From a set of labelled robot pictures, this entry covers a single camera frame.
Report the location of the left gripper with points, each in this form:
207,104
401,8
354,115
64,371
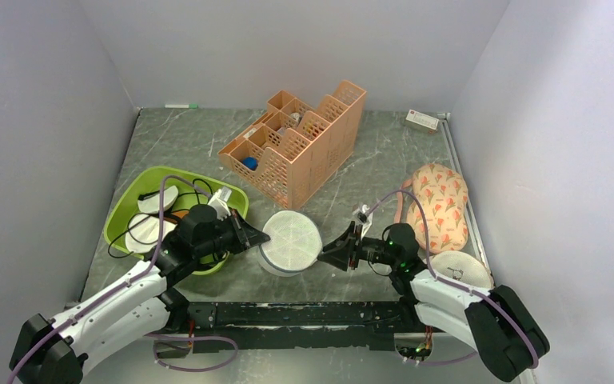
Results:
245,235

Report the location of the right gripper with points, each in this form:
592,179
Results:
340,256

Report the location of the white mesh laundry bag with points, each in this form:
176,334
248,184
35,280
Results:
295,243

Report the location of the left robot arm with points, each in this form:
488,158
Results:
64,348

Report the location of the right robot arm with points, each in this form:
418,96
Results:
495,323

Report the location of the black bra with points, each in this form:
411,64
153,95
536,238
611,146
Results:
203,268

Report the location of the white bra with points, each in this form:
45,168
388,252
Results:
143,227

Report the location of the floral pink bra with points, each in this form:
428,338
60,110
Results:
439,219

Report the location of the beige mesh laundry bag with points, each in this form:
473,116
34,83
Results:
462,267

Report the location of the blue ball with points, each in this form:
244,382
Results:
250,162

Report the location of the green plastic basin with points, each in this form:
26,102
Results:
194,189

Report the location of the orange plastic organizer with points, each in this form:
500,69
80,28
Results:
298,147

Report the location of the green white marker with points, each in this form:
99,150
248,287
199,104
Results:
181,106

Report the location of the small white red box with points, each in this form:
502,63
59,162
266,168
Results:
420,121

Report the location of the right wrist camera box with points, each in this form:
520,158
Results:
361,215

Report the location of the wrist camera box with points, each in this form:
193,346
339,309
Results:
218,201
361,215

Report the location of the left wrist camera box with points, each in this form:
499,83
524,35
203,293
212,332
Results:
218,201

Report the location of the black mounting rail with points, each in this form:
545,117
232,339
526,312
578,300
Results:
288,325

